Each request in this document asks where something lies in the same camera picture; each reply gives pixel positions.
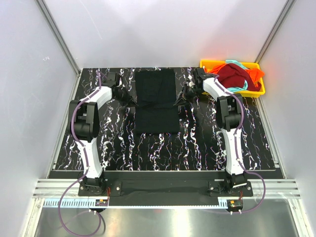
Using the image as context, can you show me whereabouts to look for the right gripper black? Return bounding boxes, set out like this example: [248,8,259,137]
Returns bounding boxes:
[174,84,204,107]

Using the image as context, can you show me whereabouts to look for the black t shirt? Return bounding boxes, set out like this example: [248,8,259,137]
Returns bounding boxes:
[135,69,180,134]

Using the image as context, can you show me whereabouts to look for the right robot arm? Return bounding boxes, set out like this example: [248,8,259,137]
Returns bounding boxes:
[174,68,247,196]

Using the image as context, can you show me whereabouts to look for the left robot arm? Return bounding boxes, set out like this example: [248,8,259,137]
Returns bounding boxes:
[67,72,137,196]

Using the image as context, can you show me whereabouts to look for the yellow plastic bin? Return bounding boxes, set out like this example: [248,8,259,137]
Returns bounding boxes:
[199,59,266,98]

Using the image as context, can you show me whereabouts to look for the dark red t shirt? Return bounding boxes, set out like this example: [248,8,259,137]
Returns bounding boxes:
[217,63,262,92]

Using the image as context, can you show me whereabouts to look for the teal t shirt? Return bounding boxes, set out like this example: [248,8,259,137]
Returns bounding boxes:
[225,60,248,93]

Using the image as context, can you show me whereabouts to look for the orange t shirt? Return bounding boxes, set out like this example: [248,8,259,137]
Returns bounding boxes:
[208,64,266,83]

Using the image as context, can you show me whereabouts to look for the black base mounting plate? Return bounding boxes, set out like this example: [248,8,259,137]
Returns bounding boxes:
[79,171,253,204]

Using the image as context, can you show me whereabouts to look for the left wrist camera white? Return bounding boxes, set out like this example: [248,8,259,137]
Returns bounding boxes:
[116,75,125,87]

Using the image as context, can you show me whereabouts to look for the white slotted cable duct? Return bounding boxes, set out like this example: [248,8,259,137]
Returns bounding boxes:
[43,198,228,210]

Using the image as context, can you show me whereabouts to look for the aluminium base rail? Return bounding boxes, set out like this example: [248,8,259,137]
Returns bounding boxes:
[33,179,301,199]

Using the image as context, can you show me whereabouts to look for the aluminium frame post left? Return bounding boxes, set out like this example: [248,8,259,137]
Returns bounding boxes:
[35,0,81,76]

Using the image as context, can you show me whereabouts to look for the aluminium frame post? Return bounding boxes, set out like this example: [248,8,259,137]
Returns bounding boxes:
[254,0,296,64]
[35,0,81,76]

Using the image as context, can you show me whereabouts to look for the aluminium frame post right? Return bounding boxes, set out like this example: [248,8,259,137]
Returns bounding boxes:
[254,0,296,64]

